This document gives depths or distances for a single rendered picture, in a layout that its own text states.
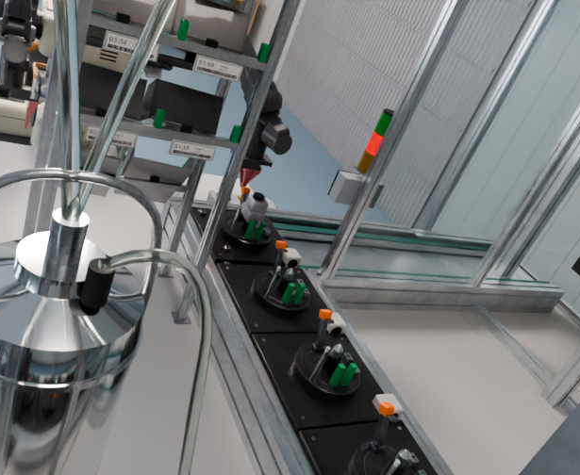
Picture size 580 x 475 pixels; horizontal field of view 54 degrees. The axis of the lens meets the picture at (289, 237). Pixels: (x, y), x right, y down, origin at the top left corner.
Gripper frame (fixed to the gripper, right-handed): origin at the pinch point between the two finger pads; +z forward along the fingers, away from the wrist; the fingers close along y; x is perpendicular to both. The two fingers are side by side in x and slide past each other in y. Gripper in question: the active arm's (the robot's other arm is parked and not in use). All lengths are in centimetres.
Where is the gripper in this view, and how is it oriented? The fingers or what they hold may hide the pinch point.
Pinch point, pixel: (242, 185)
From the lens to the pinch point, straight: 155.5
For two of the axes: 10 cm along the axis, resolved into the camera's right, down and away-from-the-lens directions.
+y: 8.6, 0.6, 5.1
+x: -3.9, -5.6, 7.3
